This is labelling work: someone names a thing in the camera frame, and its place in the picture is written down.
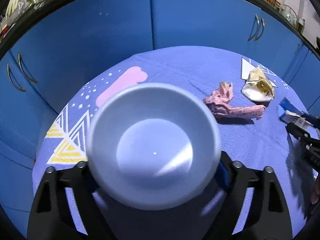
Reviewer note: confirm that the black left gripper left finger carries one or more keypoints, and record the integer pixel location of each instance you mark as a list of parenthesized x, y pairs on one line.
[(50, 216)]

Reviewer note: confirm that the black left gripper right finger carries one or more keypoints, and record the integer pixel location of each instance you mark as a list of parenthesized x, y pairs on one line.
[(268, 216)]

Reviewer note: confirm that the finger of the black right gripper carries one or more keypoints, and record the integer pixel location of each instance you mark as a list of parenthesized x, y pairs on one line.
[(314, 120), (297, 132)]

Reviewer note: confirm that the blue white small carton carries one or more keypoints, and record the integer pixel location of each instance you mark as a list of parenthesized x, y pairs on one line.
[(289, 113)]

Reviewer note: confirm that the yellow clear snack bag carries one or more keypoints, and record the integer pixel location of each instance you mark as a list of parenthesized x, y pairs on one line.
[(257, 87)]

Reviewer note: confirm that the pink paper wrapper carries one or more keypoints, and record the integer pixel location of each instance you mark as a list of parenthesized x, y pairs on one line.
[(218, 103)]

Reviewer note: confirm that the white plastic bowl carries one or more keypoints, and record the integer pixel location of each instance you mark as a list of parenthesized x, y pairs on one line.
[(153, 146)]

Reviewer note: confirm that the blue kitchen base cabinets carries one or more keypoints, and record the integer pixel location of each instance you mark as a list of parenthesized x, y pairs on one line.
[(55, 68)]

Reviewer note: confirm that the blue patterned tablecloth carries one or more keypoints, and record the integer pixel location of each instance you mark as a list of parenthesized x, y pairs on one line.
[(199, 70)]

